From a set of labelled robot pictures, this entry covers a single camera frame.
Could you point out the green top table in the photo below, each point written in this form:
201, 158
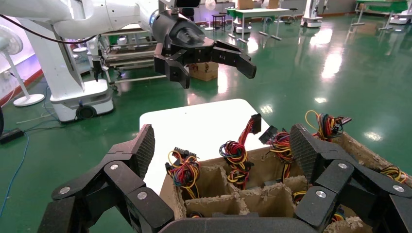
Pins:
379, 4
257, 12

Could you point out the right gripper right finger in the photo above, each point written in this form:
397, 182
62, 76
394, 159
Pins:
334, 180

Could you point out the black stool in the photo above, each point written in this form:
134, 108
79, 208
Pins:
219, 15

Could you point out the cardboard carton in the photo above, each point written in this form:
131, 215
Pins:
273, 4
206, 72
245, 4

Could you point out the metal workbench with shelves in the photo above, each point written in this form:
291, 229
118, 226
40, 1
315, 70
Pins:
128, 54

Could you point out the small white fan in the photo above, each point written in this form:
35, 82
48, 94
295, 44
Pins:
211, 4

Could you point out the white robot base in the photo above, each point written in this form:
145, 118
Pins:
402, 20
311, 21

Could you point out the brown cardboard divider box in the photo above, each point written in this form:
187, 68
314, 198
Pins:
267, 199

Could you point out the black power strip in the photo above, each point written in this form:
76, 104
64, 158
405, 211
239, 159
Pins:
11, 136

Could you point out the black screen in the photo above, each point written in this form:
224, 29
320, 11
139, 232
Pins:
188, 3

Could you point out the white robot wheeled base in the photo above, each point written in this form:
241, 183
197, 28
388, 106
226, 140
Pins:
83, 96

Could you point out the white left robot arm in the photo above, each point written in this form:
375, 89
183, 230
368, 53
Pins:
112, 13

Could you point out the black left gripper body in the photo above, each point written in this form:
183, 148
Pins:
183, 35

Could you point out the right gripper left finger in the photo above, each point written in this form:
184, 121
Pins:
122, 180

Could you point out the white robot torso column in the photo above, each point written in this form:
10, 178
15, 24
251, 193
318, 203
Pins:
61, 70

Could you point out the white standing fan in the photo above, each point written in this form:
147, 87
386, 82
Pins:
29, 99

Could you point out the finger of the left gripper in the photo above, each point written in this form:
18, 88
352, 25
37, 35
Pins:
235, 58
172, 69

